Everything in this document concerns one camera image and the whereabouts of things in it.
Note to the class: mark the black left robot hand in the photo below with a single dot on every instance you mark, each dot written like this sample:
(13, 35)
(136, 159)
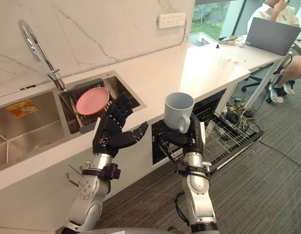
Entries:
(115, 126)

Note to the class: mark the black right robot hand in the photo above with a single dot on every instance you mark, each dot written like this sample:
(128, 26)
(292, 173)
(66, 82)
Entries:
(189, 140)

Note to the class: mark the light grey ceramic mug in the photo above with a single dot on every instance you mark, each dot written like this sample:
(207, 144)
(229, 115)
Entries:
(177, 110)

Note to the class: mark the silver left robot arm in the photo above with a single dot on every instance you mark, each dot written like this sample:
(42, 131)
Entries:
(91, 185)

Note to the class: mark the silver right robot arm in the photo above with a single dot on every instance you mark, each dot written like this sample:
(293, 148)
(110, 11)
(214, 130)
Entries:
(197, 192)

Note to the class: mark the black dishwasher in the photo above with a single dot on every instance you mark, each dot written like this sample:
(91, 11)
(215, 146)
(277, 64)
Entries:
(189, 126)

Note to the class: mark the steel sink drainer compartment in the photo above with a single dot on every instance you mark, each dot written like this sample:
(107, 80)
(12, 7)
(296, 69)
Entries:
(101, 104)

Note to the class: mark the black dishwasher door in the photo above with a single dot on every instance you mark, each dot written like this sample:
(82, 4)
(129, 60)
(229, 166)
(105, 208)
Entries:
(238, 146)

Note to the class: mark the stainless steel sink basin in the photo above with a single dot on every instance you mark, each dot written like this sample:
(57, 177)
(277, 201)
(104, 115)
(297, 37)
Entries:
(23, 126)

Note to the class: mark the pink plastic plate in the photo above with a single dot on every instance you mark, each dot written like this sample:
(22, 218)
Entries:
(93, 101)

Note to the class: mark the white kitchen counter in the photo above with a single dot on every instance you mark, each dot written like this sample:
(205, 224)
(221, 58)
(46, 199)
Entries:
(150, 73)

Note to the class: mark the black office chair base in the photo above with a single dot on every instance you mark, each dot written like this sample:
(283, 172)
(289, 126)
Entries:
(252, 81)

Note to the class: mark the white desk leg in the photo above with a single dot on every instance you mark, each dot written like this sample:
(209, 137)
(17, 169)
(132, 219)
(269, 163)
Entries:
(262, 83)

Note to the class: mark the orange sticker label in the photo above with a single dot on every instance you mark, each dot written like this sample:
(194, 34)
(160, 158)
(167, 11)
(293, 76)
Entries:
(22, 108)

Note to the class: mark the red and white box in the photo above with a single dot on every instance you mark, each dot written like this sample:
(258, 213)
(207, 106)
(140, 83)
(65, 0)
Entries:
(204, 40)

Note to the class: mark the white desk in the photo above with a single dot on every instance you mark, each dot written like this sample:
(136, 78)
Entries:
(247, 53)

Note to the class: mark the chrome kitchen faucet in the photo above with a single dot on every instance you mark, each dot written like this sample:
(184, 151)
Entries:
(39, 52)

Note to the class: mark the person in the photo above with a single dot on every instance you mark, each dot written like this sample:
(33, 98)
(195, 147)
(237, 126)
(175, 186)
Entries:
(284, 48)

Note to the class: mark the grey laptop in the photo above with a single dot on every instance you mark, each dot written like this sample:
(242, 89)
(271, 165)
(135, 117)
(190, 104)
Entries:
(272, 36)

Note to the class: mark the white wall power strip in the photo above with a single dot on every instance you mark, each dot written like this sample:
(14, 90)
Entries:
(171, 20)

